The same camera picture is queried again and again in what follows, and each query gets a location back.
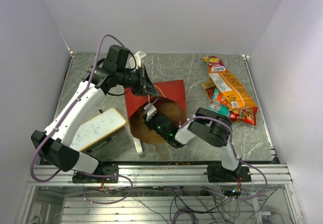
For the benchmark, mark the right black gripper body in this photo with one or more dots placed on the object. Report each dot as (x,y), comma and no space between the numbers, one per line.
(151,124)

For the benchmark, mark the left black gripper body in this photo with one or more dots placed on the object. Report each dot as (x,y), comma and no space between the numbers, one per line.
(135,78)

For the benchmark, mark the red paper bag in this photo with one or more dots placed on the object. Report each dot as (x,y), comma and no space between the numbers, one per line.
(171,102)

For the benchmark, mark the gold teal chips bag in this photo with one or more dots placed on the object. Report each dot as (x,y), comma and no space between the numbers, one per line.
(207,84)

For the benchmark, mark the teal snack packet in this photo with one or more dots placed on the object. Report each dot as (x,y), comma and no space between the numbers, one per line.
(219,108)

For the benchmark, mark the orange snack packet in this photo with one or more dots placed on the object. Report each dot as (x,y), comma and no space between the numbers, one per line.
(218,96)

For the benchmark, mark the colourful fruit candy packet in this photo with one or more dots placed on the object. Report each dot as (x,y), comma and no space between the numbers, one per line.
(215,64)

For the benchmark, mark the yellow orange snack box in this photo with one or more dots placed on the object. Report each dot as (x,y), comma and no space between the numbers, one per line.
(232,90)

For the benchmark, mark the red yellow snack packet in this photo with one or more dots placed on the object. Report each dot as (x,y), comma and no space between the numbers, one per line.
(247,115)

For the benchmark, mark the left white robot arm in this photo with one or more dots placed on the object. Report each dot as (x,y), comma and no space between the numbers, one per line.
(120,67)

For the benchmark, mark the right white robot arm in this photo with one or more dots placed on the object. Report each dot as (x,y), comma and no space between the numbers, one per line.
(211,127)

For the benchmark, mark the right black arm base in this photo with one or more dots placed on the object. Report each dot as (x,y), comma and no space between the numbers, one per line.
(218,174)

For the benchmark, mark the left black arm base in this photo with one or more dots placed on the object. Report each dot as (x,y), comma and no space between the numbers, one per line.
(106,173)

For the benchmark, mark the white marker eraser stick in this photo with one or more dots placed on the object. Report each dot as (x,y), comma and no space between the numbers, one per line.
(138,146)

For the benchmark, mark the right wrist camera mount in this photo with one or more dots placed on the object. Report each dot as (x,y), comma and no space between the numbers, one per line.
(149,111)

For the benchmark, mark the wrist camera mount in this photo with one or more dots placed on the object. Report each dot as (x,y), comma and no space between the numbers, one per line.
(149,111)
(136,61)

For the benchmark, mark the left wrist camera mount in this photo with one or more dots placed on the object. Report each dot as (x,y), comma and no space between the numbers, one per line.
(136,61)

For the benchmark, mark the small whiteboard orange frame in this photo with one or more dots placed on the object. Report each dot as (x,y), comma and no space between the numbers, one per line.
(84,135)

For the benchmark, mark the aluminium extrusion frame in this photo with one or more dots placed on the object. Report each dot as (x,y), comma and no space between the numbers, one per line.
(189,175)

